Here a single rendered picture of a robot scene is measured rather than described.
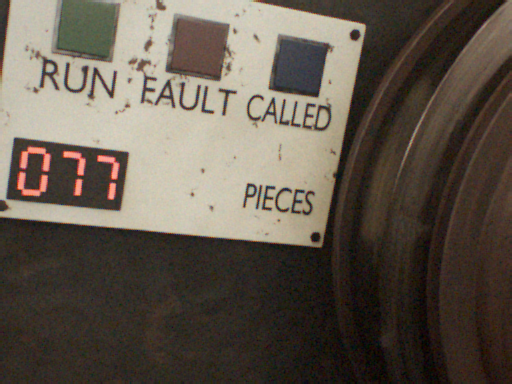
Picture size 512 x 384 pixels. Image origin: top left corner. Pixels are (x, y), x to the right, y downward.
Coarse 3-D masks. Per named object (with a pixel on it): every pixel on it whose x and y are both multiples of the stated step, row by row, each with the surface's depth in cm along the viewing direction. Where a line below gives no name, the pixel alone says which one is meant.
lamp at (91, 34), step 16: (64, 0) 54; (80, 0) 54; (64, 16) 54; (80, 16) 54; (96, 16) 55; (112, 16) 55; (64, 32) 54; (80, 32) 54; (96, 32) 55; (112, 32) 55; (64, 48) 54; (80, 48) 55; (96, 48) 55
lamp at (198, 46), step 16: (176, 32) 57; (192, 32) 57; (208, 32) 57; (224, 32) 58; (176, 48) 57; (192, 48) 57; (208, 48) 58; (176, 64) 57; (192, 64) 57; (208, 64) 58
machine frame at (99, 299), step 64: (0, 0) 55; (256, 0) 60; (320, 0) 62; (384, 0) 64; (0, 64) 56; (384, 64) 65; (0, 256) 58; (64, 256) 60; (128, 256) 62; (192, 256) 63; (256, 256) 65; (320, 256) 67; (0, 320) 60; (64, 320) 61; (128, 320) 63; (192, 320) 65; (256, 320) 66; (320, 320) 68
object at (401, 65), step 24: (456, 0) 56; (432, 24) 56; (408, 48) 56; (384, 72) 65; (408, 72) 56; (384, 96) 56; (360, 120) 65; (360, 144) 56; (360, 168) 57; (336, 192) 66; (336, 216) 57; (336, 240) 57; (336, 264) 58; (336, 288) 58; (360, 360) 60
